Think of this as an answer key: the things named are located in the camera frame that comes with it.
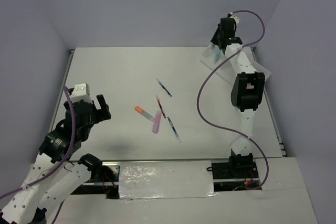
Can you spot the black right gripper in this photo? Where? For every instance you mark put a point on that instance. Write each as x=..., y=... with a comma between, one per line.
x=214, y=39

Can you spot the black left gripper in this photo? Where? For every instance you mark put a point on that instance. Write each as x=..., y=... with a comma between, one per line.
x=103, y=114

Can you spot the blue highlighter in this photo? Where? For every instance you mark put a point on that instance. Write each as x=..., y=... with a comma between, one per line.
x=217, y=56

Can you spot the green highlighter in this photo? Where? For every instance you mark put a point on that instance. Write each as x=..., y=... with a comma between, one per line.
x=210, y=50

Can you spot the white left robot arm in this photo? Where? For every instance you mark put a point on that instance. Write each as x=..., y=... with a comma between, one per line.
x=40, y=195

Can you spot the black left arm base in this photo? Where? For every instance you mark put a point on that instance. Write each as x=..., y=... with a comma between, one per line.
x=104, y=179

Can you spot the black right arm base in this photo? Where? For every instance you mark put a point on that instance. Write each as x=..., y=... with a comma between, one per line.
x=237, y=174

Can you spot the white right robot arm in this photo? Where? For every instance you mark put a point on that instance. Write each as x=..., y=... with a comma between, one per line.
x=248, y=85

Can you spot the white three-compartment tray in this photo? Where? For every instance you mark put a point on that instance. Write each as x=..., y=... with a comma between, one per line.
x=218, y=61

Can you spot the orange highlighter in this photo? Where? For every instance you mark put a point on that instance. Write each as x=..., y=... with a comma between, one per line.
x=144, y=114

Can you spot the purple highlighter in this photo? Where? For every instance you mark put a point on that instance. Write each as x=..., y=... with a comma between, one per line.
x=156, y=123

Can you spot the red pen refill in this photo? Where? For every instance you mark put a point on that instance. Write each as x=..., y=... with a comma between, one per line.
x=160, y=105

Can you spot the dark blue pen refill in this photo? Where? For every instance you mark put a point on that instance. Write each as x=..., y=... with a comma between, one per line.
x=163, y=87

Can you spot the light blue pen refill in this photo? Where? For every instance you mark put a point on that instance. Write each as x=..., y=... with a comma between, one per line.
x=174, y=130

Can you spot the silver tape sheet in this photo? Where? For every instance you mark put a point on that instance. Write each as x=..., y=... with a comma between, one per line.
x=161, y=180

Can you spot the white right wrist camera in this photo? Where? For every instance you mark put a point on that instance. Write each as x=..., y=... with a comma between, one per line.
x=233, y=16

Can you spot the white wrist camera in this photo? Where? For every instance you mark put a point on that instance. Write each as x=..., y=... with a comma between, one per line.
x=233, y=16
x=80, y=92

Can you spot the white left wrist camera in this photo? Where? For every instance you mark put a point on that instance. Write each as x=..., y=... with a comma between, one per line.
x=80, y=92

